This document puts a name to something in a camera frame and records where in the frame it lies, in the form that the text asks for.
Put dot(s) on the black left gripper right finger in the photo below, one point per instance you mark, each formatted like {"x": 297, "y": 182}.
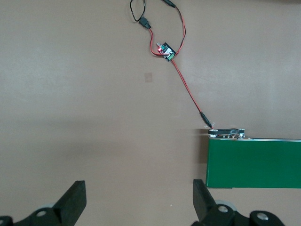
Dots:
{"x": 204, "y": 204}

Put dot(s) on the small black controller board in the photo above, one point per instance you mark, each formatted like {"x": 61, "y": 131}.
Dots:
{"x": 167, "y": 51}

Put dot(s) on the green belt conveyor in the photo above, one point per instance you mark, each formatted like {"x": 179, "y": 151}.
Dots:
{"x": 254, "y": 162}

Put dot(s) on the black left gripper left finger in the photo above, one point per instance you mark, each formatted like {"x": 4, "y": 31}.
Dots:
{"x": 70, "y": 202}

